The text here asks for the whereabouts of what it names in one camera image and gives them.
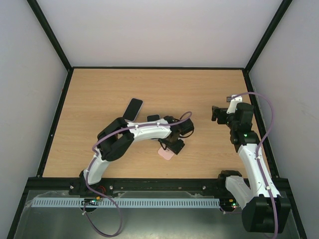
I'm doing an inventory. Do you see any slotted grey cable duct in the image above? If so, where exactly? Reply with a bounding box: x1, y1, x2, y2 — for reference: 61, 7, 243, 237
31, 198, 220, 209

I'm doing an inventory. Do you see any phone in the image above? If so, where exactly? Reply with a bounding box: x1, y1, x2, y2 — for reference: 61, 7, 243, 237
147, 115, 160, 122
123, 98, 144, 121

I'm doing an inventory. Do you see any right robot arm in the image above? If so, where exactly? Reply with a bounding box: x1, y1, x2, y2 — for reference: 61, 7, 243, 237
211, 102, 291, 236

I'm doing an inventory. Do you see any pink phone case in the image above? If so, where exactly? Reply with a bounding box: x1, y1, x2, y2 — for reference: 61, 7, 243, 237
158, 148, 174, 161

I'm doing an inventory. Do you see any black cage frame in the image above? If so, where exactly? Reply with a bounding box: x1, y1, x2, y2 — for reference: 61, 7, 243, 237
0, 0, 319, 239

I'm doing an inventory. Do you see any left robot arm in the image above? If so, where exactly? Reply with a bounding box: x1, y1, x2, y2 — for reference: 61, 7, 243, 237
69, 116, 194, 196

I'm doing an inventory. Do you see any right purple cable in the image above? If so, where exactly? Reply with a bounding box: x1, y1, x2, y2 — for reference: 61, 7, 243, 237
221, 92, 279, 239

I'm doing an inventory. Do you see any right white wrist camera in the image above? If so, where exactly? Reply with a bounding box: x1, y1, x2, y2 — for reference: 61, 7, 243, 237
226, 95, 242, 114

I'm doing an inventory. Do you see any purple cable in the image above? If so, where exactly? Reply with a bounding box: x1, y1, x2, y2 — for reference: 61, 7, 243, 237
221, 92, 279, 239
83, 111, 193, 236

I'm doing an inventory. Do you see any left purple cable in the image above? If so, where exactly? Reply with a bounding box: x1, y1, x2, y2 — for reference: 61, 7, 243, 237
83, 111, 193, 236

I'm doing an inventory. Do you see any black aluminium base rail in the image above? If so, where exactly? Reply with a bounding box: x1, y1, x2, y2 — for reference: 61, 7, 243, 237
26, 176, 290, 197

